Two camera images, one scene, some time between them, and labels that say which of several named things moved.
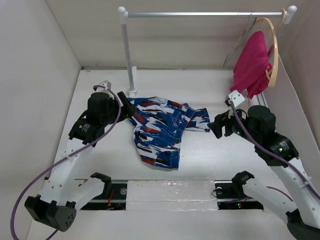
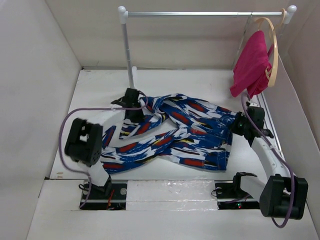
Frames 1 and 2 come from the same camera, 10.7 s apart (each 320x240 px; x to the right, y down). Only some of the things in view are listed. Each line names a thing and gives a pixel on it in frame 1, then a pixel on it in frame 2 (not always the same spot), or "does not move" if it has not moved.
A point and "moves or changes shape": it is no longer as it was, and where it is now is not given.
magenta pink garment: (249, 75) does not move
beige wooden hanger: (272, 75) does not move
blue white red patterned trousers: (158, 125) moves or changes shape
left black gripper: (128, 109) -> (139, 118)
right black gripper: (224, 118) -> (240, 115)
